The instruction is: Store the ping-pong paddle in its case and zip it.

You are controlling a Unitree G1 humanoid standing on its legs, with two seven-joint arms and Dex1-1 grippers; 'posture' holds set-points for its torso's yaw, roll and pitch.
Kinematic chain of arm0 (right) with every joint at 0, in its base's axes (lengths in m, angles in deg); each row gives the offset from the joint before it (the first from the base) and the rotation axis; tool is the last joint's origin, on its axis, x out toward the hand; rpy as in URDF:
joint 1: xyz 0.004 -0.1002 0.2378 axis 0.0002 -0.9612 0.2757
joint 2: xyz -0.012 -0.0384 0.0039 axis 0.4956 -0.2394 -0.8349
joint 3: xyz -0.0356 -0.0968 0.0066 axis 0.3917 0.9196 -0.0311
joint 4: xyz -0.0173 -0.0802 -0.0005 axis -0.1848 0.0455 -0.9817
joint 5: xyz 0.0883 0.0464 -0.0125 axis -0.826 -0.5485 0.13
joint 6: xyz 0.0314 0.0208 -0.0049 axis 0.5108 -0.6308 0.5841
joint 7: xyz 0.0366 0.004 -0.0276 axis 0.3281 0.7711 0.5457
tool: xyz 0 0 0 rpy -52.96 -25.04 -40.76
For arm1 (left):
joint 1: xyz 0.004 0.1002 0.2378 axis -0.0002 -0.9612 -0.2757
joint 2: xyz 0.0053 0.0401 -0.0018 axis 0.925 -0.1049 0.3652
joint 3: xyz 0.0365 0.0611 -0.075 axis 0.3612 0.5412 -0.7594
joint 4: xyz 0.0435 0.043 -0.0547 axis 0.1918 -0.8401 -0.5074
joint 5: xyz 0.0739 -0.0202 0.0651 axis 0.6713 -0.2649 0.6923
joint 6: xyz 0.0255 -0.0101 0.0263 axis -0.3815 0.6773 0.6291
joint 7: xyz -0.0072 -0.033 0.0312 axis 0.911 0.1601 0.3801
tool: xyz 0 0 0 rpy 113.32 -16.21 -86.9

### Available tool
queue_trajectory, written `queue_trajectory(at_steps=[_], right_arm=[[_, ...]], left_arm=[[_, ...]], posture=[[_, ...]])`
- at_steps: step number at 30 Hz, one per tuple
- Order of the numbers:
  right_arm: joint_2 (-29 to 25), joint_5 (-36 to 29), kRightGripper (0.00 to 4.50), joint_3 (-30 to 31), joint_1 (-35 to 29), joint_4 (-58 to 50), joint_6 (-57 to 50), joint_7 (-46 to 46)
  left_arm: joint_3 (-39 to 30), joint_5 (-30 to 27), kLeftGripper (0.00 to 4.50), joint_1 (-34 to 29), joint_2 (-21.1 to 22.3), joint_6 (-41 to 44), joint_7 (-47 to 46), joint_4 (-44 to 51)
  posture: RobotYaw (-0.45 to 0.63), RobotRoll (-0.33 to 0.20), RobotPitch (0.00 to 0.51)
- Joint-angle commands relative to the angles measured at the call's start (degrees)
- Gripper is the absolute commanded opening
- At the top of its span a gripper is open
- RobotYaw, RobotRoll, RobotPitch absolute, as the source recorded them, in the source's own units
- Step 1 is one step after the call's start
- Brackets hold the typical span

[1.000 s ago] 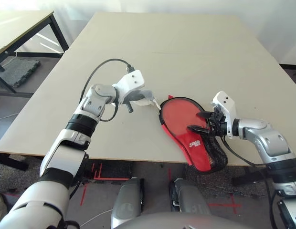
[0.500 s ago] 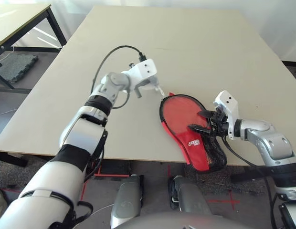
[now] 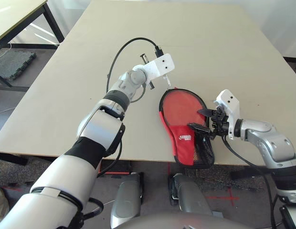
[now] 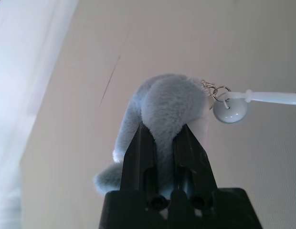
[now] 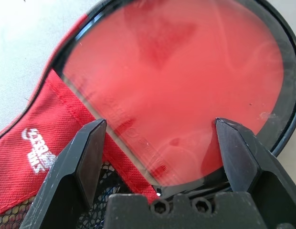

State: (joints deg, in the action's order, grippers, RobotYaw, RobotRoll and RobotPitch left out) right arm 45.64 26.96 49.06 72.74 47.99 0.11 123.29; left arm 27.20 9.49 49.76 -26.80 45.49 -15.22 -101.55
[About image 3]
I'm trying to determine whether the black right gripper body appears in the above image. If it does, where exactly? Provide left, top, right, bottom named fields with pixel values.
left=209, top=107, right=229, bottom=141

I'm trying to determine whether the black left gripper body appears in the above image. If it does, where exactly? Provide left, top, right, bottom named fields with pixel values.
left=140, top=53, right=155, bottom=91

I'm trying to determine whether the black red paddle case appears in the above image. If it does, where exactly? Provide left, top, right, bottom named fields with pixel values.
left=159, top=87, right=215, bottom=169

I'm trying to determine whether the red ping-pong paddle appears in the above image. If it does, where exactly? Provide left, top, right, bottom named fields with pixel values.
left=162, top=90, right=207, bottom=127

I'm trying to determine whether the grey speckled floor mat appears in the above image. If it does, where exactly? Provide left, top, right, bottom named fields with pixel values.
left=0, top=156, right=55, bottom=191
left=183, top=165, right=277, bottom=191

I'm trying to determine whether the grey robot right leg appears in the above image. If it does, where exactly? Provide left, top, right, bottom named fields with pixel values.
left=169, top=173, right=222, bottom=219

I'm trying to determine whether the grey robot leg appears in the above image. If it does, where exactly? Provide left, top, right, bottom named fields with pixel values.
left=110, top=172, right=144, bottom=229
left=169, top=173, right=222, bottom=219

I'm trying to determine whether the grey robot torso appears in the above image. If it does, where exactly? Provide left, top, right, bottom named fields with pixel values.
left=119, top=212, right=249, bottom=229

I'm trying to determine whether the grey robot left leg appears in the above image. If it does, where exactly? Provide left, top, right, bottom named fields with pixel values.
left=110, top=172, right=144, bottom=229

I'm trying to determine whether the dark foam mat stack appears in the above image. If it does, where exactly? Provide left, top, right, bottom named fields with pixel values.
left=0, top=51, right=37, bottom=81

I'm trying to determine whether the black-framed side table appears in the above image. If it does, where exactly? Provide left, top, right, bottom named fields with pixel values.
left=0, top=0, right=65, bottom=93

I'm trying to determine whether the white perforated shoe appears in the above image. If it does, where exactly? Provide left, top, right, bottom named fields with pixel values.
left=0, top=187, right=10, bottom=219

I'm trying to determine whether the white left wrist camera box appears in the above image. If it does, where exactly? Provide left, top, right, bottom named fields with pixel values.
left=136, top=53, right=175, bottom=82

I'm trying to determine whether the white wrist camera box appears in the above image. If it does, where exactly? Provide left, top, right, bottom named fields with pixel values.
left=213, top=89, right=241, bottom=140
left=136, top=53, right=175, bottom=82

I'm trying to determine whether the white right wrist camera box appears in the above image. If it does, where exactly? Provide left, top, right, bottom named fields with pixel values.
left=213, top=89, right=241, bottom=140

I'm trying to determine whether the thin left gripper cable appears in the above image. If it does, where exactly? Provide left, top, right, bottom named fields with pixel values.
left=128, top=82, right=148, bottom=104

